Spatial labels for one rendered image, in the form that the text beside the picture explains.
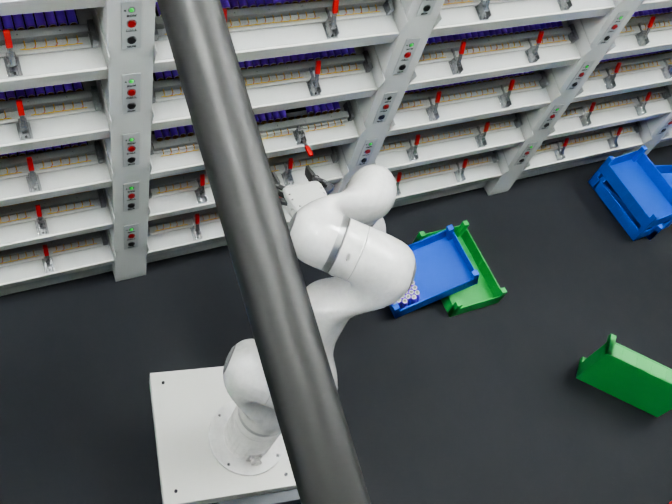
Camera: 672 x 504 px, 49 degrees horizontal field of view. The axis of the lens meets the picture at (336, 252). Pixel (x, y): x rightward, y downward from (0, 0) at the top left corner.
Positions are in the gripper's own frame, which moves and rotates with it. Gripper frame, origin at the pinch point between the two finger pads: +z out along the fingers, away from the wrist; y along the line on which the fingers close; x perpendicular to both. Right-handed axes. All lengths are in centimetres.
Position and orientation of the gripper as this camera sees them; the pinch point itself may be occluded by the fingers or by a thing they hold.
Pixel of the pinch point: (290, 175)
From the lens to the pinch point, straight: 185.9
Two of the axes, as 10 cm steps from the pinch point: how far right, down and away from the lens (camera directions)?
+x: 1.4, -6.8, -7.2
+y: 9.0, -2.2, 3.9
